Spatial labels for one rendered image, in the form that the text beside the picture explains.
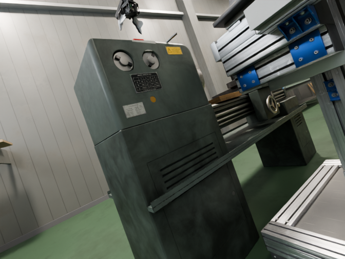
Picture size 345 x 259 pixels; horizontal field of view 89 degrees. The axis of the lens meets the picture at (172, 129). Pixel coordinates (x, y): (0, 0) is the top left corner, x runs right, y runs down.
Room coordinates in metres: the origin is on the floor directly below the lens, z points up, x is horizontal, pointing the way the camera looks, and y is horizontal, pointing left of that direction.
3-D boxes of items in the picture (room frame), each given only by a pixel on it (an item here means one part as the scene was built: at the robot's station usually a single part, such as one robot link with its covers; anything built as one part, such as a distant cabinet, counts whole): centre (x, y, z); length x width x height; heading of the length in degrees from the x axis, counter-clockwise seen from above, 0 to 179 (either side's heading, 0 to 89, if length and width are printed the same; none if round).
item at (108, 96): (1.07, 0.11, 1.06); 0.59 x 0.48 x 0.39; 128
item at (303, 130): (2.04, -1.16, 0.34); 0.44 x 0.40 x 0.68; 38
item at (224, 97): (1.49, -0.40, 0.88); 0.36 x 0.30 x 0.04; 38
